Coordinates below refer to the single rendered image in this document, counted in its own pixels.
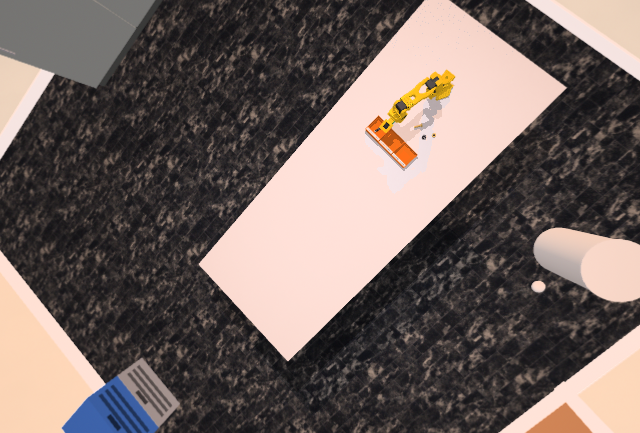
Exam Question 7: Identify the orange labelled storage bins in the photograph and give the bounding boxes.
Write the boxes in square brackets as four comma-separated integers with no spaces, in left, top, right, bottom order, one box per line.
[365,116,418,168]

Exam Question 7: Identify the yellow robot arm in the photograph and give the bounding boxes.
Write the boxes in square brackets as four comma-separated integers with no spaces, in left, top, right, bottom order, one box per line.
[392,71,454,121]

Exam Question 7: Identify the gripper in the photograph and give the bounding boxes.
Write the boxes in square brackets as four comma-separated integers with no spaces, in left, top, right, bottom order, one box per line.
[379,109,406,133]

